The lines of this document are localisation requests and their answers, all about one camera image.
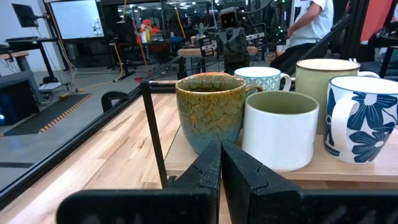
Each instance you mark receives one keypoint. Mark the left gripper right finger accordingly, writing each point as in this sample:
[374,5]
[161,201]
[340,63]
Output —
[264,199]

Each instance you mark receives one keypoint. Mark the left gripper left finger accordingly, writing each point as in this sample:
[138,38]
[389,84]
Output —
[186,199]

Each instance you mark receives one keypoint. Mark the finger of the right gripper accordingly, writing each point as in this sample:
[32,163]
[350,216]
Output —
[225,51]
[240,51]

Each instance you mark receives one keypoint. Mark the white mug teal tile pattern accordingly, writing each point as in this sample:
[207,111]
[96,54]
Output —
[264,81]

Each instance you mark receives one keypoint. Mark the brown teal glazed mug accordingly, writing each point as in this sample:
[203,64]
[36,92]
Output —
[208,109]

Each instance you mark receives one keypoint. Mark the white mug green inside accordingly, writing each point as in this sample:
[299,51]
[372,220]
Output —
[280,140]

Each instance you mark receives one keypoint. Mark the white mug blue flowers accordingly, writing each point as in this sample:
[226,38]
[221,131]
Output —
[373,124]

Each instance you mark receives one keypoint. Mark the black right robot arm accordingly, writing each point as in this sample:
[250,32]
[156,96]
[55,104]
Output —
[270,34]

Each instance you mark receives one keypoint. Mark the small potted succulent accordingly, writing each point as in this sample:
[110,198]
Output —
[201,29]

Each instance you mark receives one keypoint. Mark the wooden workshop table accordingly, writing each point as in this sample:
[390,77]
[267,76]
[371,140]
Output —
[189,51]

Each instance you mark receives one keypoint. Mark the person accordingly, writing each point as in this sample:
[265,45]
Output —
[149,29]
[311,25]

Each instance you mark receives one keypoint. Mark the red pole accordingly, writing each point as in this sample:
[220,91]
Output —
[140,49]

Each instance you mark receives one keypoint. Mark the orange red panel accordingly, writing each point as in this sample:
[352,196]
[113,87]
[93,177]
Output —
[376,18]

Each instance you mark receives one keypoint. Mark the large whiteboard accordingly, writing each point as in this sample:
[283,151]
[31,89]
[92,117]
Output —
[74,18]

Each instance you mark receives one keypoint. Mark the black mat orange striped edge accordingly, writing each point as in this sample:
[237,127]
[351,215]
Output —
[46,116]

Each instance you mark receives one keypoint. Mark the black desk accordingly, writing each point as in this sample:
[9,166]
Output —
[28,42]

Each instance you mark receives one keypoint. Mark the black computer case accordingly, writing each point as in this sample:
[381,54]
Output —
[15,99]

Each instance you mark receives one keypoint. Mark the black monitor on stand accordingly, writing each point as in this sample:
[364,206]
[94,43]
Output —
[25,14]

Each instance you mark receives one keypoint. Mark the wooden top desk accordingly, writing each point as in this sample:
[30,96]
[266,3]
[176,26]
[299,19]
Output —
[12,55]

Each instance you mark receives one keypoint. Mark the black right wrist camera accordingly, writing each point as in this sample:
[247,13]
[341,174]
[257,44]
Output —
[229,18]

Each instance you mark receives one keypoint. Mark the wooden shelf black metal frame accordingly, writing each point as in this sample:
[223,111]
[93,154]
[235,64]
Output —
[342,171]

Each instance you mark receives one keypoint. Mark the black metal table frame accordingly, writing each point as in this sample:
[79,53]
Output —
[62,152]

